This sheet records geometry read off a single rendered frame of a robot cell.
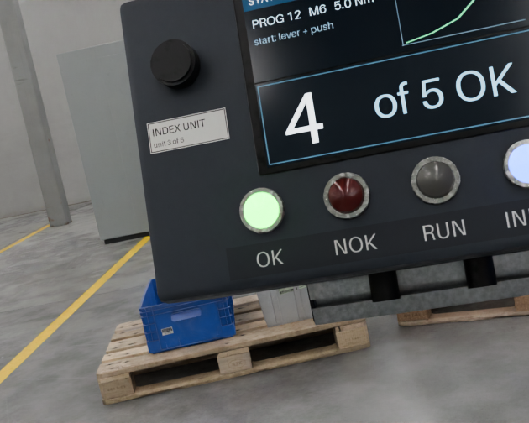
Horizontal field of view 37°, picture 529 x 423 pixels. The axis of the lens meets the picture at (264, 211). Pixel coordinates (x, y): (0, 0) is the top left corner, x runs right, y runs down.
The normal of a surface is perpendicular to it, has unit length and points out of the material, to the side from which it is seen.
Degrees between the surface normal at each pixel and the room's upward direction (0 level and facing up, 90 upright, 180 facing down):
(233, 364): 90
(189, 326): 90
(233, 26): 75
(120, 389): 91
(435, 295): 90
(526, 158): 71
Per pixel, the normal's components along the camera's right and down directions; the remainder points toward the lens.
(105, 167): -0.06, 0.16
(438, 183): -0.19, 0.00
